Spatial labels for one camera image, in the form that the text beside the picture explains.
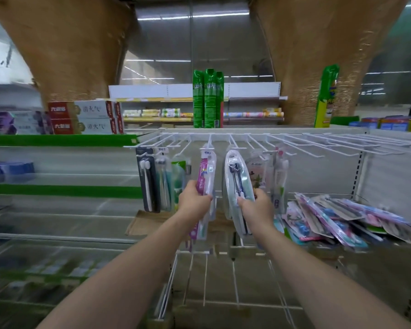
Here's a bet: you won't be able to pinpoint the green spray can red side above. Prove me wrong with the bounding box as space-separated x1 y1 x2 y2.
215 71 225 128

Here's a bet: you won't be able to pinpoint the pile of toothbrush packs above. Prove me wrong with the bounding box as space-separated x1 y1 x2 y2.
274 192 411 252

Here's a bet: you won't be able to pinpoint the row of colourful wrap rolls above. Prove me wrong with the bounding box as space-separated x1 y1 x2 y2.
122 107 285 119

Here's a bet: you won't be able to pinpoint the tall green spray can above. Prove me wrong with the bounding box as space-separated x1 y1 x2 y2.
192 70 205 128
204 68 217 128

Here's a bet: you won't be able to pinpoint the person's right hand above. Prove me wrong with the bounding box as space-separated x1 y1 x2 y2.
237 188 275 237

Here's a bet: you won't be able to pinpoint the pink label toothbrush pack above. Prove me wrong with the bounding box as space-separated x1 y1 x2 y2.
190 149 217 241

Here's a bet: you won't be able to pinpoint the clear pink-topped toothbrush pack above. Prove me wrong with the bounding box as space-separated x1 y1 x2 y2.
272 147 289 189

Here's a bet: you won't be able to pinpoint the brown cardboard tray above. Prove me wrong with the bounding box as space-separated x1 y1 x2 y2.
125 209 233 237

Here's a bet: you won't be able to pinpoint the teal twin toothbrush pack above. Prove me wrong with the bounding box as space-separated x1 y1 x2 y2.
156 149 172 211

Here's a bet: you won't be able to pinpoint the person's left hand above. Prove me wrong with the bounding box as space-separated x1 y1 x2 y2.
177 180 214 227

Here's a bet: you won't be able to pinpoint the oval twin black toothbrush pack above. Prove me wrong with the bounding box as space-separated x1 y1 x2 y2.
223 149 256 237

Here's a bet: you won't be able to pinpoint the woven brown column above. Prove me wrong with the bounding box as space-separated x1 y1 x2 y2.
0 0 132 103
250 0 411 126

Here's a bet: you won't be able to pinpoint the person's left forearm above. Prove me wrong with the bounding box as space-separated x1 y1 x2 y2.
36 219 196 329

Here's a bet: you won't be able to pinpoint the row of colourful boxes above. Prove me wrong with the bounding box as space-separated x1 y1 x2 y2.
349 115 411 133

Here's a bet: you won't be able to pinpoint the green yellow spray can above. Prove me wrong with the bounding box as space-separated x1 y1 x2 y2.
314 64 340 128

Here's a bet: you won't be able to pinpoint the clear green toothbrush pack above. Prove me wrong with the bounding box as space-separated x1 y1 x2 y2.
274 159 290 215

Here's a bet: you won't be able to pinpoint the person's right forearm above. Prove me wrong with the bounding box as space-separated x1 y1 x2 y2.
257 229 411 329

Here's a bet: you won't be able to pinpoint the blue product box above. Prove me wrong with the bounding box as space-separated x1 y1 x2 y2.
0 162 36 182

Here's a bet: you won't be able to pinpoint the kids toothbrush pack yellow toy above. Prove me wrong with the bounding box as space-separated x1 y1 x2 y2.
246 150 271 191

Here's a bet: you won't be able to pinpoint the white shelf unit yellow strips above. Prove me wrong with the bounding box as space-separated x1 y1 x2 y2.
108 82 288 126

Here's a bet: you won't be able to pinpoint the green label toothbrush pack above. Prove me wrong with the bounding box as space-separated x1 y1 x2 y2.
171 157 192 211

